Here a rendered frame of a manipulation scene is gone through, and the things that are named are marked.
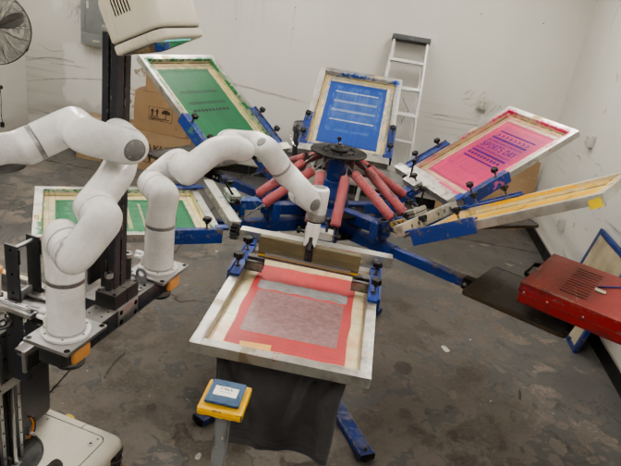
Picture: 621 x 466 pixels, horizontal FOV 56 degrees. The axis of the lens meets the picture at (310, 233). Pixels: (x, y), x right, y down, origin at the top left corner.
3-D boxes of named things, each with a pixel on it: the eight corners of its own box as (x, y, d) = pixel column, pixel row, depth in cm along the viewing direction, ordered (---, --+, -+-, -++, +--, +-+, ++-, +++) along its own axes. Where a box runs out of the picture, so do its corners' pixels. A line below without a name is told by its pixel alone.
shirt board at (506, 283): (584, 319, 264) (590, 303, 261) (559, 352, 233) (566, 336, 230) (347, 220, 334) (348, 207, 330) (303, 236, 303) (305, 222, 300)
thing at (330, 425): (328, 469, 205) (349, 369, 188) (206, 441, 208) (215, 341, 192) (329, 462, 208) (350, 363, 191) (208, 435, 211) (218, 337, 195)
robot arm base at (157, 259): (123, 267, 190) (124, 224, 184) (144, 253, 201) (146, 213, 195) (164, 280, 186) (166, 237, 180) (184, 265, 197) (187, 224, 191)
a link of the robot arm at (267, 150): (227, 153, 185) (207, 139, 196) (261, 193, 199) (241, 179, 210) (262, 117, 187) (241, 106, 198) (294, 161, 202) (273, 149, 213)
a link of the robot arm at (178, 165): (242, 122, 181) (216, 107, 195) (149, 200, 174) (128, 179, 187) (263, 155, 190) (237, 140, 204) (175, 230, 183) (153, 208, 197)
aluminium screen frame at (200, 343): (369, 389, 180) (371, 379, 179) (188, 351, 184) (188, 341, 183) (377, 277, 252) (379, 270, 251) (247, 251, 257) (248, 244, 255)
